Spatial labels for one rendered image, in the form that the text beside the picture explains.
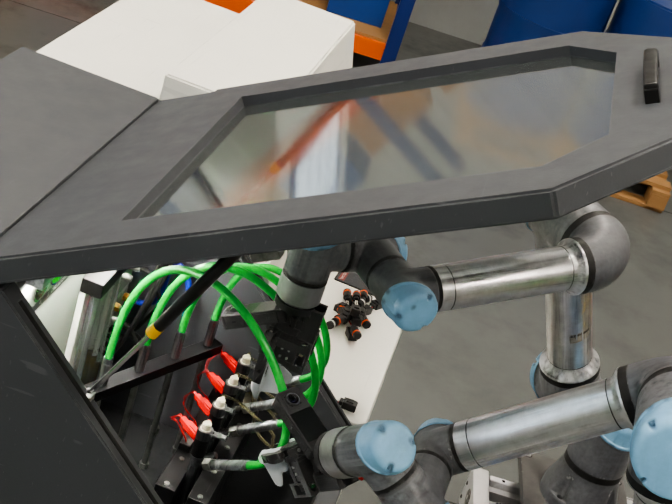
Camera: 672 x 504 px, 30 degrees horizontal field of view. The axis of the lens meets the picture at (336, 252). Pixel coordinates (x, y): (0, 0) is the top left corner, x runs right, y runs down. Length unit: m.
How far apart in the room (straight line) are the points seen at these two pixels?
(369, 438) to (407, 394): 2.79
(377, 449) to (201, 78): 0.92
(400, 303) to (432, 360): 2.89
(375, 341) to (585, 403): 1.10
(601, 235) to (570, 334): 0.31
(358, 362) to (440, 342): 2.18
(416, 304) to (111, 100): 0.74
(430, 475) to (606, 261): 0.50
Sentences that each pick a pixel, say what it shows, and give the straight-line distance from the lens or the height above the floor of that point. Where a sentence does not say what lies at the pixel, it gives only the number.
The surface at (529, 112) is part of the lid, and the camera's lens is 1.86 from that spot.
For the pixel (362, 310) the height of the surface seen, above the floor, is 1.01.
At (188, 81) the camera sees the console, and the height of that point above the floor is 1.55.
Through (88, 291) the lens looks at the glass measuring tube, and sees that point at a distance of 2.17.
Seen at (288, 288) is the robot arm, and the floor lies 1.44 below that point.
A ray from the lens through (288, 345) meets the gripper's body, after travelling 2.04.
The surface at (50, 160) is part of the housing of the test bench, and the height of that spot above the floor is 1.50.
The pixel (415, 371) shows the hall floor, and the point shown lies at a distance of 4.67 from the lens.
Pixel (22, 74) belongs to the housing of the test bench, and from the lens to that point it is 2.33.
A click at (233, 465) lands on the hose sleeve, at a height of 1.14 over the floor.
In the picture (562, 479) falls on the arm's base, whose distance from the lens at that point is 2.45.
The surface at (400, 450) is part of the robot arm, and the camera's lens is 1.75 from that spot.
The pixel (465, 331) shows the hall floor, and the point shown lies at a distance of 5.05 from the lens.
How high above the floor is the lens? 2.43
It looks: 27 degrees down
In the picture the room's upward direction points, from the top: 19 degrees clockwise
